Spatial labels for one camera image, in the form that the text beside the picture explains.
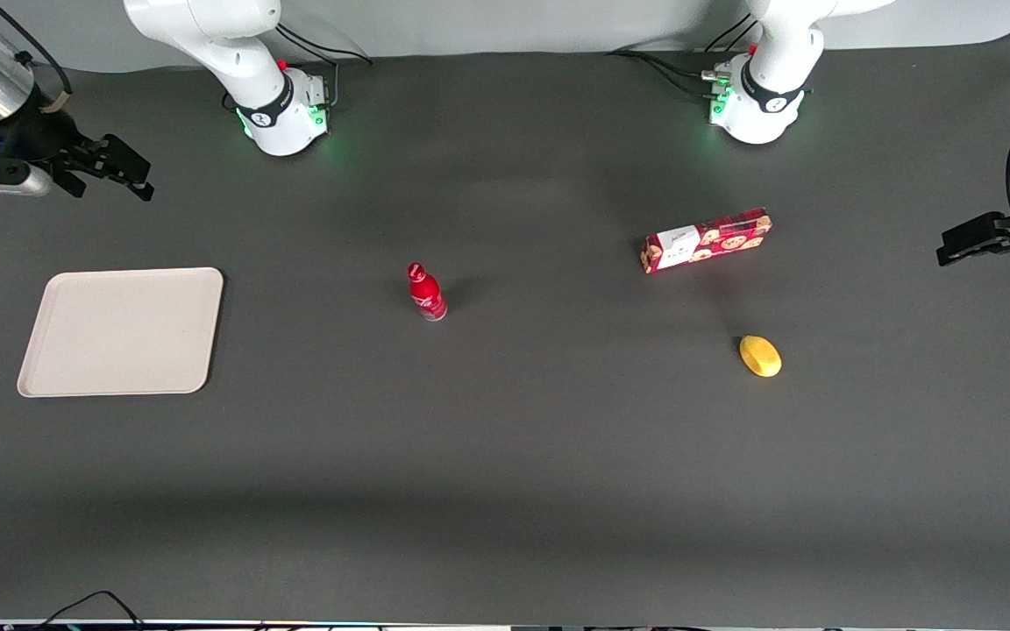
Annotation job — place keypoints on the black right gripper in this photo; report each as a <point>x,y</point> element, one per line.
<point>34,136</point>

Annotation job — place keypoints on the red coke bottle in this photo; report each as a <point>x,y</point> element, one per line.
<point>426,294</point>

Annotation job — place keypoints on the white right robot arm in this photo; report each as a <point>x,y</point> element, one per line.
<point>207,35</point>

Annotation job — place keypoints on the beige plastic tray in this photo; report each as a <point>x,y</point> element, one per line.
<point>119,331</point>

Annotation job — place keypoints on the yellow toy lemon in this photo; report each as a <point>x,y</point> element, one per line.
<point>760,357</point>

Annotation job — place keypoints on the red cookie box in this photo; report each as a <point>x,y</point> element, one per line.
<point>707,241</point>

